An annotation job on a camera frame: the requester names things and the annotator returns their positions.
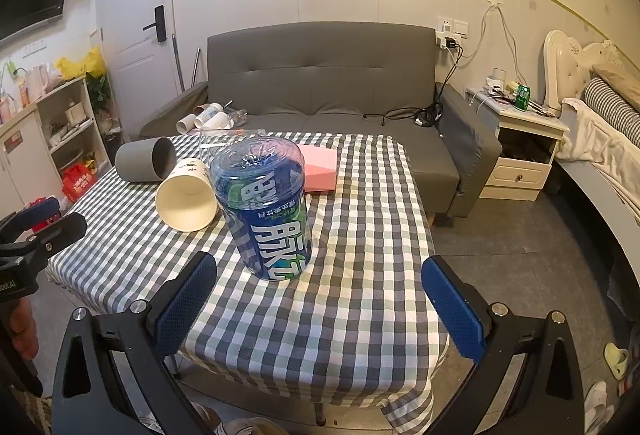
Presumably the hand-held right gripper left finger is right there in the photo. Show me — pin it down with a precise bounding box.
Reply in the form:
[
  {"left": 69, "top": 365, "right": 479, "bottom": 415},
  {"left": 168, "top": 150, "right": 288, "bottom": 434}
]
[{"left": 51, "top": 251, "right": 218, "bottom": 435}]

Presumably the white shelf cabinet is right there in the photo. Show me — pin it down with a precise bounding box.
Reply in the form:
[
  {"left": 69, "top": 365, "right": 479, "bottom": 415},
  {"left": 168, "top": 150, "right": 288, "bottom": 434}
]
[{"left": 0, "top": 75, "right": 113, "bottom": 216}]

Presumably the white cable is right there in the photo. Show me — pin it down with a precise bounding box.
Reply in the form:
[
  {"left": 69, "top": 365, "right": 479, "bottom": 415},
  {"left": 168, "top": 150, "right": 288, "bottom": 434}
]
[{"left": 470, "top": 0, "right": 526, "bottom": 116}]

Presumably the pink kettle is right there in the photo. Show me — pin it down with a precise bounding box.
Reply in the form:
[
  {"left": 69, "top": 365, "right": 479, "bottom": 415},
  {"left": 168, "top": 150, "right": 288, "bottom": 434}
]
[{"left": 25, "top": 65, "right": 52, "bottom": 94}]

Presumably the white wall socket panel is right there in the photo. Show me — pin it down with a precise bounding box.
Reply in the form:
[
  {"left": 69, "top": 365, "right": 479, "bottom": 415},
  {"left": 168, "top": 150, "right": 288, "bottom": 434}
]
[{"left": 436, "top": 16, "right": 471, "bottom": 38}]

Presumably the pink box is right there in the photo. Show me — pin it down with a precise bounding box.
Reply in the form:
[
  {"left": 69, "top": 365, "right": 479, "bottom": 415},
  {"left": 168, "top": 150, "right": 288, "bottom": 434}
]
[{"left": 299, "top": 145, "right": 339, "bottom": 194}]

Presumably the white slipper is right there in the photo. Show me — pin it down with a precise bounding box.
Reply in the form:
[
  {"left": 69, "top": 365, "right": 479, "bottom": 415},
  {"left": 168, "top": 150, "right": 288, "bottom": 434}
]
[{"left": 584, "top": 380, "right": 609, "bottom": 427}]

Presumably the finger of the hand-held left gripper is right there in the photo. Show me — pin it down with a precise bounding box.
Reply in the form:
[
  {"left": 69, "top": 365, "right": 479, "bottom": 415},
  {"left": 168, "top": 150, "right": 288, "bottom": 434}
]
[
  {"left": 0, "top": 196, "right": 62, "bottom": 246},
  {"left": 0, "top": 212, "right": 89, "bottom": 268}
]

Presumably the cream bed headboard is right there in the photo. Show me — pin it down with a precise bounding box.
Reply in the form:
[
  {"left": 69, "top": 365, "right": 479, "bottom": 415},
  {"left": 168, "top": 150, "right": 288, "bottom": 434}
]
[{"left": 542, "top": 30, "right": 627, "bottom": 116}]

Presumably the yellow-green slipper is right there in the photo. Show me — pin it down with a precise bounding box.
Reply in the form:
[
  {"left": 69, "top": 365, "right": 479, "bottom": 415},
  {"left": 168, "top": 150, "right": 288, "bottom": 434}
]
[{"left": 604, "top": 342, "right": 630, "bottom": 381}]

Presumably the grey broom handle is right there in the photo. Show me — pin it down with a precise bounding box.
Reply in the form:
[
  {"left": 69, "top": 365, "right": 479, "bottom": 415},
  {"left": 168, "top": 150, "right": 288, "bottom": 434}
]
[{"left": 170, "top": 33, "right": 184, "bottom": 94}]

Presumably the white door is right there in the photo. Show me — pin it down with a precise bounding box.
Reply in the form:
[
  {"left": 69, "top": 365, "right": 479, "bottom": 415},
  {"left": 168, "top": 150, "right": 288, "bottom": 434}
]
[{"left": 99, "top": 0, "right": 177, "bottom": 142}]

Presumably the checked pillow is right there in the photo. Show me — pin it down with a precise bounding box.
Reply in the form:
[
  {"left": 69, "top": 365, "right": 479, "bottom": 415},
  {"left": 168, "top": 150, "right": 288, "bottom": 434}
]
[{"left": 584, "top": 76, "right": 640, "bottom": 142}]

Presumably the grey cup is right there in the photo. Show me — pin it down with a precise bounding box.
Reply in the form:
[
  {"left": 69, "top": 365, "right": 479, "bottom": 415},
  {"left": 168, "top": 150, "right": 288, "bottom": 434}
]
[{"left": 115, "top": 137, "right": 177, "bottom": 184}]

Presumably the blue green plastic bottle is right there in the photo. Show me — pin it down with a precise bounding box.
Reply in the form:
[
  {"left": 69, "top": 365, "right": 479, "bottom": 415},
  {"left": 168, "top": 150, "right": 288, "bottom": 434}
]
[{"left": 209, "top": 138, "right": 315, "bottom": 282}]

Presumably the white blanket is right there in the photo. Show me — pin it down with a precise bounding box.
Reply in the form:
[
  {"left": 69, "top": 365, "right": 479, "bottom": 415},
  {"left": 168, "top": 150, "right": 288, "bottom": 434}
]
[{"left": 555, "top": 97, "right": 640, "bottom": 212}]

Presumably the clear plastic cup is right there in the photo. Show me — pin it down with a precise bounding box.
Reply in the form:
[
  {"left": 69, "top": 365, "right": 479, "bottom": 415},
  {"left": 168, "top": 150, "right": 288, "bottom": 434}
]
[{"left": 199, "top": 129, "right": 266, "bottom": 160}]

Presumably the black door lock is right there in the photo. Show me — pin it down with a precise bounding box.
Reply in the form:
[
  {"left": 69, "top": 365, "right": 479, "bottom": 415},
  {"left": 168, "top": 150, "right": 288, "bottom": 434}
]
[{"left": 142, "top": 5, "right": 167, "bottom": 42}]

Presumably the brown pillow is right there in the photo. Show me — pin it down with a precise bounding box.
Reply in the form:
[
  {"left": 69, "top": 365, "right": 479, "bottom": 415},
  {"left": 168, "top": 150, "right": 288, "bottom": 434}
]
[{"left": 592, "top": 62, "right": 640, "bottom": 102}]

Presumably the grey checked tablecloth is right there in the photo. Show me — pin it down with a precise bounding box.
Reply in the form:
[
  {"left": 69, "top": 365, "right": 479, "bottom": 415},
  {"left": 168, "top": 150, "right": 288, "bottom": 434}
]
[{"left": 45, "top": 131, "right": 448, "bottom": 427}]

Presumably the grey sofa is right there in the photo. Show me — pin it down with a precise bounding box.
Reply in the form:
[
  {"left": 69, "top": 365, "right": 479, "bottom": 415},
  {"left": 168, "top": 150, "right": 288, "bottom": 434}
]
[{"left": 137, "top": 21, "right": 503, "bottom": 219}]

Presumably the black power cable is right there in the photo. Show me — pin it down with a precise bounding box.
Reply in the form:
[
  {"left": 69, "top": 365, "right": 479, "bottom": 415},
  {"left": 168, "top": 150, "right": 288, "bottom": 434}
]
[{"left": 362, "top": 42, "right": 463, "bottom": 128}]

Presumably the red plastic bag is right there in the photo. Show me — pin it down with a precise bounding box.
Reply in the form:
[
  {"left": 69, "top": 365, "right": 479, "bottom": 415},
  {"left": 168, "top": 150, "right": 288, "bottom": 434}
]
[{"left": 61, "top": 163, "right": 99, "bottom": 203}]

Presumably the cream nightstand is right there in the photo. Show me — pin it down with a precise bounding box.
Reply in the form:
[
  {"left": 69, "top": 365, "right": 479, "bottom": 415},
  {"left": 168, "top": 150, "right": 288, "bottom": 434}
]
[{"left": 465, "top": 87, "right": 571, "bottom": 202}]

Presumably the yellow plastic bag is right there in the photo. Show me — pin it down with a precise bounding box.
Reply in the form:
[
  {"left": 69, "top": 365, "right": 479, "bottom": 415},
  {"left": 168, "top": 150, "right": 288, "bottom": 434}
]
[{"left": 56, "top": 46, "right": 108, "bottom": 80}]

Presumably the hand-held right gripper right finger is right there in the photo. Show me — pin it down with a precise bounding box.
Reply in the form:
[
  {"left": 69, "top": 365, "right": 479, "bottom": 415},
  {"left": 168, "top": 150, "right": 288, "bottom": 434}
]
[{"left": 421, "top": 255, "right": 586, "bottom": 435}]

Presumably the person's left hand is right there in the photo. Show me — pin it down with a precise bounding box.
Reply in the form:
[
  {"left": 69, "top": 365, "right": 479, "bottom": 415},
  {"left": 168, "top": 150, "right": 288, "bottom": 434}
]
[{"left": 9, "top": 296, "right": 40, "bottom": 362}]

